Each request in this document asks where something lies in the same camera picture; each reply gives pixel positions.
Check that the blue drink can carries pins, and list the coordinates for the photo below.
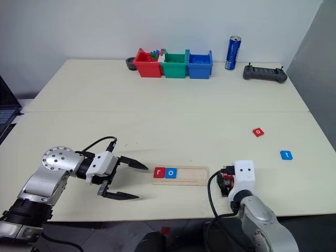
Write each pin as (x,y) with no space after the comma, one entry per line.
(232,53)

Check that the blue letter t block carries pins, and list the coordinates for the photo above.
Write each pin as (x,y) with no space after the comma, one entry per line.
(286,155)

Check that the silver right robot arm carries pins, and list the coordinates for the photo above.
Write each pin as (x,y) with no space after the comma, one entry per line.
(265,223)

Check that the blue toy brick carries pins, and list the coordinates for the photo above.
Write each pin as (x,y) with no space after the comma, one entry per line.
(156,51)

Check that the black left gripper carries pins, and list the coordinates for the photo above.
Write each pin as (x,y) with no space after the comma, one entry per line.
(113,170)

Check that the black round holder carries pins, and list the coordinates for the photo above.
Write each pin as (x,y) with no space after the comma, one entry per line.
(129,64)

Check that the green plastic bin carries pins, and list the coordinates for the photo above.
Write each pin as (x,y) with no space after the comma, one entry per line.
(173,69)

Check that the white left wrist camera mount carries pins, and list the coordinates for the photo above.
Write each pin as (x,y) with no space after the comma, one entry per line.
(101,164)

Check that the red letter o block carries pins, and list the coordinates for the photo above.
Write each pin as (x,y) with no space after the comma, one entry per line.
(258,132)

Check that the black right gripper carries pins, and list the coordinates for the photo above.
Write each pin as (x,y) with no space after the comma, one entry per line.
(225,183)

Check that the blue letter o block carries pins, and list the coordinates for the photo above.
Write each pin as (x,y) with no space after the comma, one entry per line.
(171,173)

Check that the red plastic bin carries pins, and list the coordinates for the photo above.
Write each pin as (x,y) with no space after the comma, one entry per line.
(148,68)

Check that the small red floor piece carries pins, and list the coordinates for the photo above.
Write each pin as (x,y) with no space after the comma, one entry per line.
(165,230)

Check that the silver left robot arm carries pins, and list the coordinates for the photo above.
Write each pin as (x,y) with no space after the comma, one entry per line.
(47,181)

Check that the grey handheld controller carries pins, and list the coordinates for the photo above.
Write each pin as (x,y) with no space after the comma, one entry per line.
(263,73)

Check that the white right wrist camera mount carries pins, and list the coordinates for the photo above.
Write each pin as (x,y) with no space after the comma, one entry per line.
(244,176)

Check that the wooden letter tray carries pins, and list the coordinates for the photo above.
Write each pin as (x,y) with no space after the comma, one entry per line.
(190,178)

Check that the green toy brick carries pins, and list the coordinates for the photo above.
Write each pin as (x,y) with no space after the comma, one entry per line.
(154,55)

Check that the blue plastic bin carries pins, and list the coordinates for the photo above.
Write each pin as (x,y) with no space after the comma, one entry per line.
(199,70)

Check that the white toy brick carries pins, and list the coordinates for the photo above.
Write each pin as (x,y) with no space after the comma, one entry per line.
(161,58)

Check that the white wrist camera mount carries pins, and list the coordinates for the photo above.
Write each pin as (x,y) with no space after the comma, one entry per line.
(244,176)
(101,164)

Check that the red letter r block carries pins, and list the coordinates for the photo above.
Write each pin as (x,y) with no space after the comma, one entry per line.
(159,172)

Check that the dark laptop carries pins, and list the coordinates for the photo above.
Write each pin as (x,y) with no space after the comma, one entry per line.
(8,105)

